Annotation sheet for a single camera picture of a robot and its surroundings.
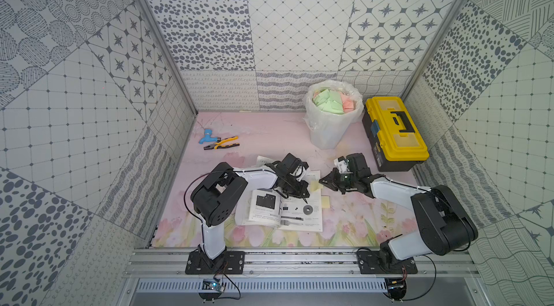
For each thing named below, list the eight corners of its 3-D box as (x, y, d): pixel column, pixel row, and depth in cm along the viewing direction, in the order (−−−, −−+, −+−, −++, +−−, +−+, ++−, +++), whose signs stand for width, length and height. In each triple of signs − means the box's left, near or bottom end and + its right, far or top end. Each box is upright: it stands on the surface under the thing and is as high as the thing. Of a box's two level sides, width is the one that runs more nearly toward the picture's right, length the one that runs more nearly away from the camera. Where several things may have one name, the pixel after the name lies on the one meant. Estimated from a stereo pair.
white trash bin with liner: (304, 155, 105) (309, 115, 83) (302, 121, 119) (305, 80, 98) (351, 155, 105) (368, 115, 83) (343, 121, 119) (356, 80, 98)
